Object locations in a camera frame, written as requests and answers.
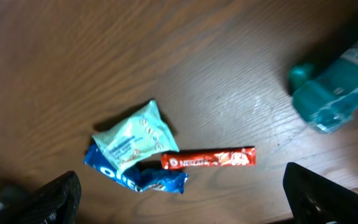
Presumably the red Nescafe coffee stick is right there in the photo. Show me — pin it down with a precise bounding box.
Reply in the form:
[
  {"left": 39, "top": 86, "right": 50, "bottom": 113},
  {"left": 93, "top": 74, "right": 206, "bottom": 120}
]
[{"left": 160, "top": 147, "right": 256, "bottom": 170}]

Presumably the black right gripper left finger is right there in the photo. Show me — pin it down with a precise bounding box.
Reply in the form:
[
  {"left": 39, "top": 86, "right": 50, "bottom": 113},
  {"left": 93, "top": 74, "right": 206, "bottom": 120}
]
[{"left": 11, "top": 170, "right": 81, "bottom": 224}]

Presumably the mint green wipes pack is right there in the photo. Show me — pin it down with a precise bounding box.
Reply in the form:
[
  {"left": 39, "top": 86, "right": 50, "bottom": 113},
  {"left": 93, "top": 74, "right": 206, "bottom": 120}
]
[{"left": 92, "top": 100, "right": 179, "bottom": 174}]

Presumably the blue Oreo cookie pack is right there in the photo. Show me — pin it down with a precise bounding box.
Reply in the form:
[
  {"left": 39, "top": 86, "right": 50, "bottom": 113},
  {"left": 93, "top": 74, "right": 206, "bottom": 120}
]
[{"left": 83, "top": 144, "right": 188, "bottom": 194}]

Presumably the teal mouthwash bottle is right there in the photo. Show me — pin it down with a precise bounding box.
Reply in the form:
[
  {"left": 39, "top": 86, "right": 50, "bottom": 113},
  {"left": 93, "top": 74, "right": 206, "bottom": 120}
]
[{"left": 287, "top": 0, "right": 358, "bottom": 134}]

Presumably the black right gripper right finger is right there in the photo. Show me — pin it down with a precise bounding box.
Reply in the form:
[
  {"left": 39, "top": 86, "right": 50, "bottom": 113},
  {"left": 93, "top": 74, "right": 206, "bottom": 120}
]
[{"left": 283, "top": 162, "right": 358, "bottom": 223}]

